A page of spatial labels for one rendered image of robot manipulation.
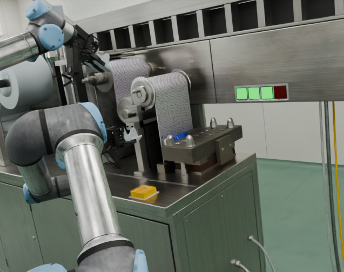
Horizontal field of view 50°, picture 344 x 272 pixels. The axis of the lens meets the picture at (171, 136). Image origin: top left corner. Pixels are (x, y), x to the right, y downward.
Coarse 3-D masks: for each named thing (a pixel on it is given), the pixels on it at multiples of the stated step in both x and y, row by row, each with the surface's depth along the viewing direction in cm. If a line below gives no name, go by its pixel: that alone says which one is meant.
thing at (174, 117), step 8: (184, 96) 172; (160, 104) 159; (168, 104) 163; (176, 104) 167; (184, 104) 172; (160, 112) 160; (168, 112) 164; (176, 112) 168; (184, 112) 172; (160, 120) 160; (168, 120) 164; (176, 120) 168; (184, 120) 172; (160, 128) 160; (168, 128) 164; (176, 128) 168; (184, 128) 173; (192, 128) 177; (160, 136) 160
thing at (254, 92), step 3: (252, 87) 161; (255, 87) 160; (258, 87) 159; (249, 90) 162; (252, 90) 161; (255, 90) 160; (258, 90) 159; (249, 93) 162; (252, 93) 162; (255, 93) 161; (258, 93) 160; (249, 96) 163; (252, 96) 162; (255, 96) 161; (258, 96) 160
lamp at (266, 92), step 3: (261, 87) 158; (264, 87) 157; (267, 87) 156; (270, 87) 156; (261, 90) 158; (264, 90) 158; (267, 90) 157; (270, 90) 156; (261, 93) 159; (264, 93) 158; (267, 93) 157; (270, 93) 156; (264, 96) 158; (267, 96) 157; (270, 96) 157
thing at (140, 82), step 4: (140, 80) 158; (136, 84) 159; (140, 84) 157; (144, 84) 156; (148, 84) 156; (132, 88) 161; (148, 88) 155; (148, 92) 156; (132, 96) 162; (148, 96) 156; (148, 100) 157; (140, 104) 160; (144, 104) 159; (148, 104) 158
